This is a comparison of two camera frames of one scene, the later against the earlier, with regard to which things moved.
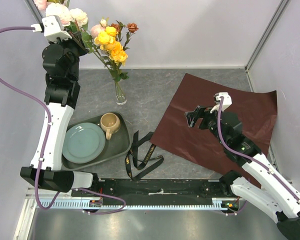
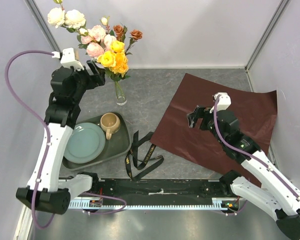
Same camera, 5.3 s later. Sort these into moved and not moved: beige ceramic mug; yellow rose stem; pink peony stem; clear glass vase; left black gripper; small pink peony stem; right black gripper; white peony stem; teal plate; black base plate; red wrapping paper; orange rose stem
Moved: small pink peony stem; yellow rose stem; left black gripper; white peony stem; pink peony stem; orange rose stem
Not moved: black base plate; clear glass vase; teal plate; red wrapping paper; beige ceramic mug; right black gripper
